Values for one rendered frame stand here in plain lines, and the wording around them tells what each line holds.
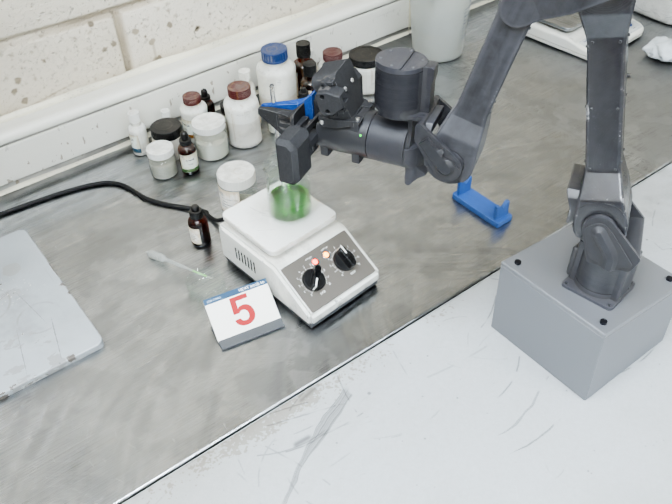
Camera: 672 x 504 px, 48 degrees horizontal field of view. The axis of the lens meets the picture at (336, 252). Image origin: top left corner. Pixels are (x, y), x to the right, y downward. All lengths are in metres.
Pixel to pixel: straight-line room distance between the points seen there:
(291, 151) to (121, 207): 0.49
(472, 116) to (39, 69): 0.77
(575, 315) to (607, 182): 0.16
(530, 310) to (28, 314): 0.67
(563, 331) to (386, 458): 0.25
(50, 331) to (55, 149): 0.39
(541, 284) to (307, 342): 0.31
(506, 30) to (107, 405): 0.63
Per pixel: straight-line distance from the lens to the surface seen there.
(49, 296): 1.13
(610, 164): 0.83
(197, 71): 1.41
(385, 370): 0.97
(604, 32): 0.77
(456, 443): 0.91
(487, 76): 0.81
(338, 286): 1.02
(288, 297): 1.01
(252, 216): 1.06
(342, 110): 0.86
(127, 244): 1.19
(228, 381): 0.97
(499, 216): 1.17
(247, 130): 1.33
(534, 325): 0.96
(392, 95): 0.83
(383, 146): 0.87
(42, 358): 1.05
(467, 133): 0.83
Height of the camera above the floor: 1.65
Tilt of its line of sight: 42 degrees down
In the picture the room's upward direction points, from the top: 2 degrees counter-clockwise
